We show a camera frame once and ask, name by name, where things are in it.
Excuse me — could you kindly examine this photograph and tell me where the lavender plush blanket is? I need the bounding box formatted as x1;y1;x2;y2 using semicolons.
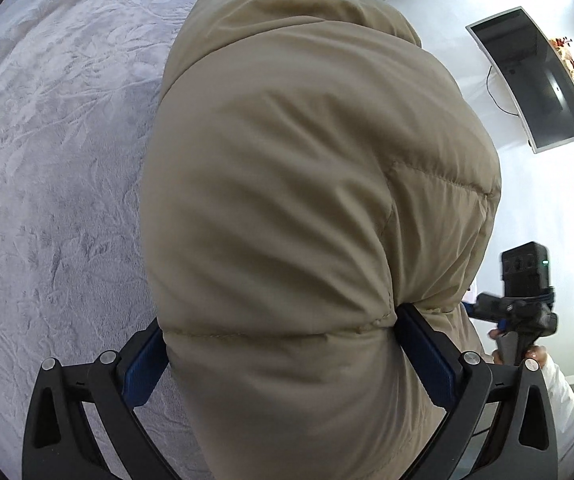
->
0;0;292;480

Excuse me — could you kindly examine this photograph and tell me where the person's right hand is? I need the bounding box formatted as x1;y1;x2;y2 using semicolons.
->
488;329;550;368

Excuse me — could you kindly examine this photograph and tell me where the black television cable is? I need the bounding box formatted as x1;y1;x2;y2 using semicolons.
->
485;64;520;117

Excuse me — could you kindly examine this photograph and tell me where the tan puffer jacket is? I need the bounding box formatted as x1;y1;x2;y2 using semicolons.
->
139;0;502;480

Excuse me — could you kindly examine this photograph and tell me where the wall television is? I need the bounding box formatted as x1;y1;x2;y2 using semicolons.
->
466;6;574;155

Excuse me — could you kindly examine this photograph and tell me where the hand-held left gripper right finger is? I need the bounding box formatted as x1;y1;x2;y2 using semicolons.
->
396;305;560;480

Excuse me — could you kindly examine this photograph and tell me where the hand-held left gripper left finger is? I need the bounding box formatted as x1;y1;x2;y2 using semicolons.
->
21;317;178;480

